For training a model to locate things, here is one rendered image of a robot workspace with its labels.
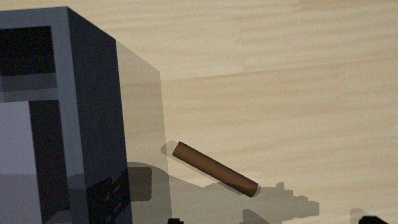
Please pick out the brown cylindrical peg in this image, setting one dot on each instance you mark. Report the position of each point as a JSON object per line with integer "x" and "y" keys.
{"x": 215, "y": 169}

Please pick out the grey square plate with hole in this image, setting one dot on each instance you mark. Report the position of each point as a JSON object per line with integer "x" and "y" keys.
{"x": 33, "y": 178}

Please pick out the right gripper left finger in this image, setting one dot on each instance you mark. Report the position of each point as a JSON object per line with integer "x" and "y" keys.
{"x": 175, "y": 221}

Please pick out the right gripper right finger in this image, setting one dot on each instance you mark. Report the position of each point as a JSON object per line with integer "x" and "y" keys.
{"x": 371, "y": 220}

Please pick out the dark grey open box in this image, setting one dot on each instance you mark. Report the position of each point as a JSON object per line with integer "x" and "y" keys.
{"x": 54, "y": 53}

